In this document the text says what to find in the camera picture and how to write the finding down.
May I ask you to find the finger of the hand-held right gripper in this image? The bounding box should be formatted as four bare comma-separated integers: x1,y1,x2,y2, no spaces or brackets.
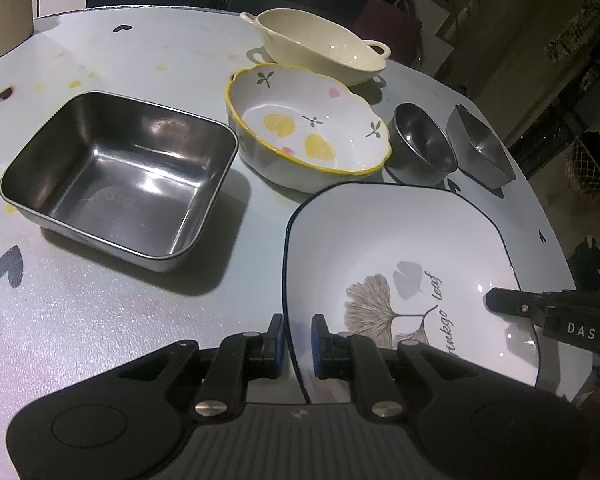
485,287,548,331

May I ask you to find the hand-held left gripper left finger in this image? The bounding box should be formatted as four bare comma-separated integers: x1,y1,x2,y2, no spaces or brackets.
112,312,286,423

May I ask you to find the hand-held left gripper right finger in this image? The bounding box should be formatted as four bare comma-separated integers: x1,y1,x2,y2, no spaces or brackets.
311,314,486,418

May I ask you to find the white square leaf-print plate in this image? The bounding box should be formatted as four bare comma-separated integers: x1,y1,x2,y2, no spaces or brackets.
282,182,548,406

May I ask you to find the small steel container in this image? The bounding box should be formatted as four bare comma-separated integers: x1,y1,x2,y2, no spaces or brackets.
446,104,517,189

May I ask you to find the round steel bowl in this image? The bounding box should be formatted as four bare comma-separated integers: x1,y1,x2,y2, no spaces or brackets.
393,103,458,184

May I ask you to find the floral scalloped ceramic bowl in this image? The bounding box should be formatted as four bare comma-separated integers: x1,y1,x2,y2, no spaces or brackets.
224,62,392,193

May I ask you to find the large rectangular steel container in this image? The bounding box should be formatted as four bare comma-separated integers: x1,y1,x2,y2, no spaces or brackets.
0,91,239,274

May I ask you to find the cream bowl with handles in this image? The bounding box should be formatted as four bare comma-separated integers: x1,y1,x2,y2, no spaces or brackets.
239,8,392,86

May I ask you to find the mesh bag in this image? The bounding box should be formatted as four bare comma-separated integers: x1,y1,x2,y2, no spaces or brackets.
566,131,600,198

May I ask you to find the maroon chair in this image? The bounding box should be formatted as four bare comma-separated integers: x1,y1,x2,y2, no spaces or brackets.
362,0,423,66

